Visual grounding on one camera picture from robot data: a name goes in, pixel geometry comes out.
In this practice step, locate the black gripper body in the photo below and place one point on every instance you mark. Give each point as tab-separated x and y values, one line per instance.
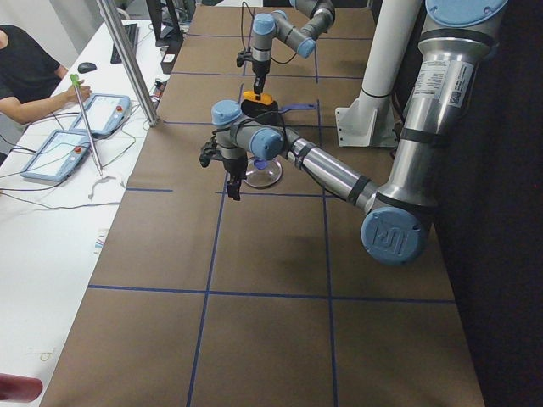
235	168
259	69

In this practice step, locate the dark blue saucepan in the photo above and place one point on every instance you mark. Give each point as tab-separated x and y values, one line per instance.
271	114

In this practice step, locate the black computer mouse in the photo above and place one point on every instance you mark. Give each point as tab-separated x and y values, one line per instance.
86	67

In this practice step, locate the person in black shirt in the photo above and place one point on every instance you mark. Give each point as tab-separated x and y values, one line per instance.
29	75

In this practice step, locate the far blue teach pendant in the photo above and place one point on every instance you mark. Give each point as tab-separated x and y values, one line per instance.
105	113

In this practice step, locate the blue teach pendant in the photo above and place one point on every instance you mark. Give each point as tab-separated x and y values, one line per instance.
58	157
105	113

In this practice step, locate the glass pot lid blue knob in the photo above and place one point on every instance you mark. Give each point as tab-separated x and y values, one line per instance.
262	173

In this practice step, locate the thin metal rod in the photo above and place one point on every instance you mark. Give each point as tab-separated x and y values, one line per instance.
77	88

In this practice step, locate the white camera post base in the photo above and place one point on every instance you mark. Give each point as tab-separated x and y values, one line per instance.
369	120

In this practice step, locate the near blue teach pendant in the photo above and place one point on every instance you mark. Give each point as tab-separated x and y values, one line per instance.
58	157

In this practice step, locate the orange toy corn cob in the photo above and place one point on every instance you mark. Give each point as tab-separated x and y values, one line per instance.
262	98

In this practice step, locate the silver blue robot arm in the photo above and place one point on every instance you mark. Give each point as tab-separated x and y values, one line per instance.
456	36
267	27

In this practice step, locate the aluminium frame post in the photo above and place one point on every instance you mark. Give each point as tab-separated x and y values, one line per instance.
120	39

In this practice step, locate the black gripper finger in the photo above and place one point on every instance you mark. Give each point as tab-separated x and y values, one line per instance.
258	84
233	189

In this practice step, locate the red cylinder object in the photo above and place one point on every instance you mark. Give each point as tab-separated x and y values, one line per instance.
20	389

